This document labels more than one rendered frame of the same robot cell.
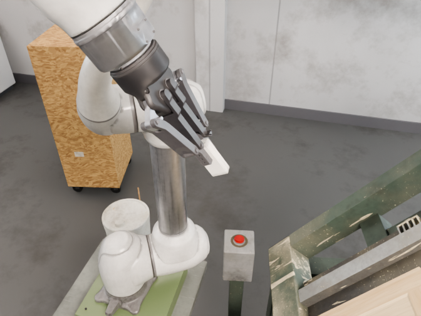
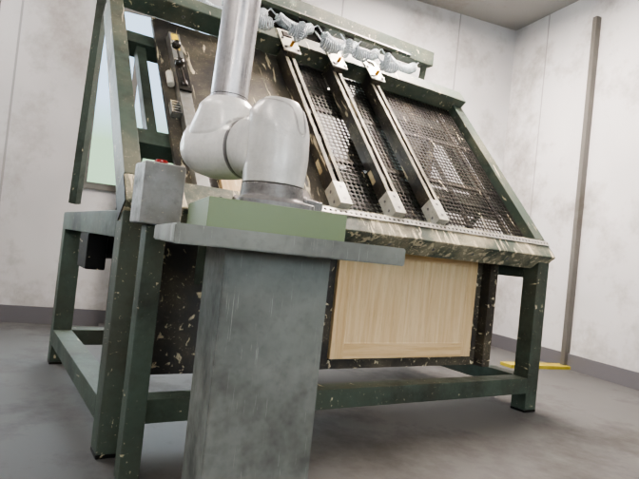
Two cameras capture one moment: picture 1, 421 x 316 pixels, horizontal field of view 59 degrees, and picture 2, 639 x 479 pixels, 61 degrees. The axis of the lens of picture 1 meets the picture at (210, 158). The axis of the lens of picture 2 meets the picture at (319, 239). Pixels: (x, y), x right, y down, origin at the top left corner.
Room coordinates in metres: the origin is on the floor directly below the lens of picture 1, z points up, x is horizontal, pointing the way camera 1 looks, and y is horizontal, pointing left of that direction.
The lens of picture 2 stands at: (1.54, 1.48, 0.72)
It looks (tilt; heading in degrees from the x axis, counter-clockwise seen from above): 1 degrees up; 234
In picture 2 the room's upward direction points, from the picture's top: 6 degrees clockwise
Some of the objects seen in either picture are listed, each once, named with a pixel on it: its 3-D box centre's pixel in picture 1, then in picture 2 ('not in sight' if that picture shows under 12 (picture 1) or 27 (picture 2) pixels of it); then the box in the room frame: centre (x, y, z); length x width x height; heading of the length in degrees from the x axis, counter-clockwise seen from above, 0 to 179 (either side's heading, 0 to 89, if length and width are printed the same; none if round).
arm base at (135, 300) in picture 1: (123, 287); (279, 199); (0.83, 0.33, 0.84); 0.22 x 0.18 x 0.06; 161
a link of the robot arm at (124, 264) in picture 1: (123, 259); (274, 143); (0.85, 0.31, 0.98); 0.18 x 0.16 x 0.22; 107
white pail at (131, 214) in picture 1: (128, 227); not in sight; (1.70, 0.54, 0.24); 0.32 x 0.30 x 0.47; 165
